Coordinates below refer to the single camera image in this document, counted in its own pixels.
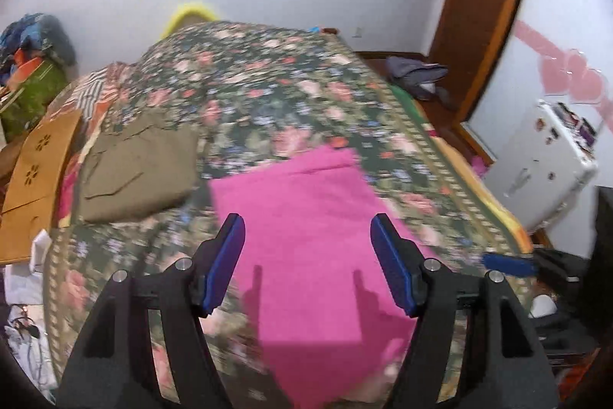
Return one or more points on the wooden stool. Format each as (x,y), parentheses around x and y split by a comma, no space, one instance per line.
(8,162)

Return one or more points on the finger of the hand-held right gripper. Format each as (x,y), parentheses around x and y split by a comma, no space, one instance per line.
(507,264)

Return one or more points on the wooden bed post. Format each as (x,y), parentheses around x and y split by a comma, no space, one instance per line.
(330,30)

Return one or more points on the white cloth heap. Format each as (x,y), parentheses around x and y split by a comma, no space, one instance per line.
(24,284)

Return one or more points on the small blue toy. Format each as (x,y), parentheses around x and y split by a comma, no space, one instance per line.
(314,29)

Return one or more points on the olive green pants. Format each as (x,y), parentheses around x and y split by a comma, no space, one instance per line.
(139,169)

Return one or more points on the green bag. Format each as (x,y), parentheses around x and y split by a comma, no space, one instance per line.
(33,95)

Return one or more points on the wooden door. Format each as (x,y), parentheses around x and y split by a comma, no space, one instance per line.
(479,6)

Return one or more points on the pink pants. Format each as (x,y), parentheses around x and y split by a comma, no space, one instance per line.
(306,227)

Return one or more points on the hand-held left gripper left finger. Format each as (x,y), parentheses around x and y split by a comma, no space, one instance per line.
(224,266)

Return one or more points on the wooden lap table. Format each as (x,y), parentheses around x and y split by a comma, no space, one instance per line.
(38,179)

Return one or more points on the white case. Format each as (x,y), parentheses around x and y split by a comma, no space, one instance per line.
(536,169)

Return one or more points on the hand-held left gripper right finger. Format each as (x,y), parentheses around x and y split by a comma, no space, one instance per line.
(390,260)

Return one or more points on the striped cloth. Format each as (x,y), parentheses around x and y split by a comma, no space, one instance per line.
(103,88)

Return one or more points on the grey backpack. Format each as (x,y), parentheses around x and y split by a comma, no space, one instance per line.
(414,73)

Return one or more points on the pink slipper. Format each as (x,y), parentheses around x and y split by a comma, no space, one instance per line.
(480,164)

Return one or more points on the floral blanket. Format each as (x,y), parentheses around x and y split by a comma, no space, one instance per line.
(268,92)

